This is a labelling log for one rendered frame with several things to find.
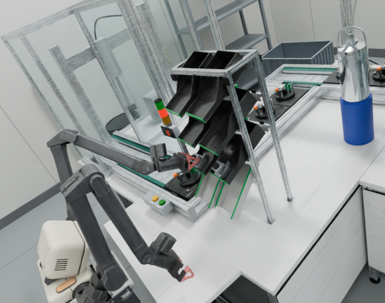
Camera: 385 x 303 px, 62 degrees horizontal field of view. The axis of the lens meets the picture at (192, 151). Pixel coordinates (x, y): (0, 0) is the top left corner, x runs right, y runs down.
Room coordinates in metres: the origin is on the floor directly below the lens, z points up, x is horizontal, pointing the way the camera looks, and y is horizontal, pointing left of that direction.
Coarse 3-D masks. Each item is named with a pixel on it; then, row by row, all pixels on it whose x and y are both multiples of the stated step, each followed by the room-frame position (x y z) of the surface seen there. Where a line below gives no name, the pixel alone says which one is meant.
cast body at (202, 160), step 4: (192, 156) 1.28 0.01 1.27; (196, 156) 1.28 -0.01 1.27; (200, 156) 1.27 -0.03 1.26; (204, 156) 1.30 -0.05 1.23; (192, 160) 1.27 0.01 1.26; (200, 160) 1.27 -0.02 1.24; (204, 160) 1.28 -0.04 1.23; (196, 164) 1.26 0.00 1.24; (200, 164) 1.27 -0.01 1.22; (196, 168) 1.29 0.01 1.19; (200, 168) 1.26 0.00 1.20
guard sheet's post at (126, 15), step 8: (120, 8) 1.78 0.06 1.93; (128, 16) 1.78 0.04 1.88; (128, 24) 1.77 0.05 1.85; (136, 32) 1.77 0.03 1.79; (136, 40) 1.76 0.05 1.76; (136, 48) 1.79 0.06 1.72; (144, 48) 1.78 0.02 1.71; (144, 56) 1.77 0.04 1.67; (144, 64) 1.78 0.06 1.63; (152, 72) 1.78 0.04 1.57; (152, 80) 1.77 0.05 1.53; (160, 88) 1.77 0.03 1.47; (160, 96) 1.76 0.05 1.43; (168, 112) 1.77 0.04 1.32; (184, 144) 1.77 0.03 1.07; (184, 152) 1.76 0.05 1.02
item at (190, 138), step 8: (192, 120) 1.37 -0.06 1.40; (208, 120) 1.25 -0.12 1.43; (184, 128) 1.35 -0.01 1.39; (192, 128) 1.33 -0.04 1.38; (200, 128) 1.29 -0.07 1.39; (208, 128) 1.25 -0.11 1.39; (184, 136) 1.33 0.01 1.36; (192, 136) 1.29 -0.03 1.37; (200, 136) 1.23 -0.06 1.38; (192, 144) 1.21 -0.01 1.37
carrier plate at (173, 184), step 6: (174, 180) 1.59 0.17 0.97; (168, 186) 1.56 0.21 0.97; (174, 186) 1.53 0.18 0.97; (180, 186) 1.51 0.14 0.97; (192, 186) 1.47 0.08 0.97; (174, 192) 1.50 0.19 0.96; (180, 192) 1.46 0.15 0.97; (186, 192) 1.44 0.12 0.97; (192, 192) 1.42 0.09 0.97; (186, 198) 1.40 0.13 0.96
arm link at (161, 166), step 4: (164, 156) 1.23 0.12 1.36; (156, 160) 1.23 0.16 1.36; (160, 160) 1.22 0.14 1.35; (164, 160) 1.22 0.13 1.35; (168, 160) 1.23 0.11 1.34; (156, 164) 1.22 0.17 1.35; (160, 164) 1.20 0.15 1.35; (164, 164) 1.20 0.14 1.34; (168, 164) 1.21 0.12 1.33; (156, 168) 1.23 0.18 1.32; (160, 168) 1.20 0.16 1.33; (164, 168) 1.20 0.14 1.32; (168, 168) 1.20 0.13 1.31; (160, 172) 1.20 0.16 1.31
